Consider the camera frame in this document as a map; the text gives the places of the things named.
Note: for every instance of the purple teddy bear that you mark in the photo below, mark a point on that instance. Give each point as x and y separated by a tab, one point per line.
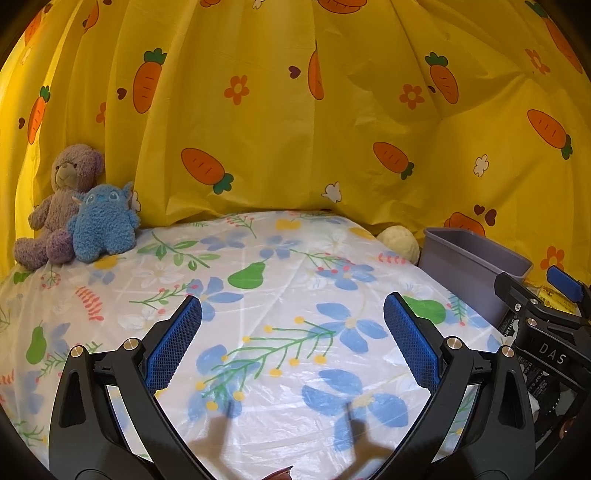
69	170

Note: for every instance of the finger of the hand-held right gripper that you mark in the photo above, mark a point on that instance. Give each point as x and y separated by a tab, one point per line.
563	281
512	290

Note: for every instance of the grey plastic bin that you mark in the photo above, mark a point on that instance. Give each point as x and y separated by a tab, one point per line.
466	267

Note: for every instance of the yellow carrot print curtain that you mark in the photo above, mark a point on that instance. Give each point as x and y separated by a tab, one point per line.
295	115

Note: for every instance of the floral plastic table cover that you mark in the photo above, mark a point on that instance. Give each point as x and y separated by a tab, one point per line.
277	300

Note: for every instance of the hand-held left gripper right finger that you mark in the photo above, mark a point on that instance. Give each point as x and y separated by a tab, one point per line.
413	344

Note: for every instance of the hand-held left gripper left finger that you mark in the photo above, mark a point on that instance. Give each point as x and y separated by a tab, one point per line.
173	346

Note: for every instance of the blue plush monster toy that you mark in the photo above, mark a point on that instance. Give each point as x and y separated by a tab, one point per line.
104	221

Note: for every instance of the cream plush ball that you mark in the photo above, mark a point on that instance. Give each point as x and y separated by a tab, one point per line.
398	244

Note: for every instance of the yellow tissue pack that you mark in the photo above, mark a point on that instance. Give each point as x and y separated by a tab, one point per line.
551	297

